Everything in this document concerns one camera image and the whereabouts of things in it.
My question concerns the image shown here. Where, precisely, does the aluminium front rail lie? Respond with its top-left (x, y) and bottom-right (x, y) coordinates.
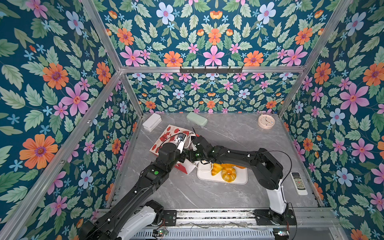
top-left (95, 207), bottom-right (340, 230)

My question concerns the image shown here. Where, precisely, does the mint green glasses case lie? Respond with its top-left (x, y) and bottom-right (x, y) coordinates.
top-left (187, 112), bottom-right (208, 127)

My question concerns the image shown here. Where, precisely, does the pink round alarm clock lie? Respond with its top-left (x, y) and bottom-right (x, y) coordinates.
top-left (258, 114), bottom-right (276, 130)

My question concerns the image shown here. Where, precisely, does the white flat box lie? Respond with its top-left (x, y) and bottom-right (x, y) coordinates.
top-left (143, 113), bottom-right (162, 132)

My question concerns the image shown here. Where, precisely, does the yellow flaky fake pastry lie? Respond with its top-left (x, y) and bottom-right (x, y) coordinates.
top-left (221, 164), bottom-right (235, 169)

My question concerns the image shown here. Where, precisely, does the white plastic tray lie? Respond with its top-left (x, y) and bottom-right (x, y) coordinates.
top-left (197, 162), bottom-right (248, 185)

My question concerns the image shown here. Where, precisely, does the round striped fake bun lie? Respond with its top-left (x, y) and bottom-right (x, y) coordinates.
top-left (221, 167), bottom-right (237, 183)

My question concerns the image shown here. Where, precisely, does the red white paper bag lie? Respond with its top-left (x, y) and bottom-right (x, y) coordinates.
top-left (150, 125), bottom-right (213, 175)

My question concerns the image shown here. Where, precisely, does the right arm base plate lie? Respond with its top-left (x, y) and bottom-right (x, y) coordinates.
top-left (253, 208), bottom-right (297, 226)

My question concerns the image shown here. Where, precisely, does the white slotted cable duct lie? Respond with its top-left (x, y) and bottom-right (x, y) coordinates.
top-left (132, 229), bottom-right (275, 240)

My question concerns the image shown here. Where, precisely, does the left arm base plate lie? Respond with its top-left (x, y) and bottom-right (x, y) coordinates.
top-left (163, 210), bottom-right (178, 227)

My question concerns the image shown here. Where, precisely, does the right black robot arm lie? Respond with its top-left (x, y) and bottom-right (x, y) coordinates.
top-left (187, 136), bottom-right (288, 216)

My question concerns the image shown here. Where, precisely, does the black hook rail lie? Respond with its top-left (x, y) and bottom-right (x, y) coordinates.
top-left (179, 66), bottom-right (243, 74)

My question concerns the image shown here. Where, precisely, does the yellow fake croissant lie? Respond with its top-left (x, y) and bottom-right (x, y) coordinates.
top-left (211, 164), bottom-right (223, 176)

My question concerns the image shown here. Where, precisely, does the white remote control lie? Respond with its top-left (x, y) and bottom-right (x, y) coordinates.
top-left (290, 172), bottom-right (308, 196)

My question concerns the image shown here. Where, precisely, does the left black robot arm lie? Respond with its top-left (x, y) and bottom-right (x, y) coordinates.
top-left (79, 133), bottom-right (186, 240)

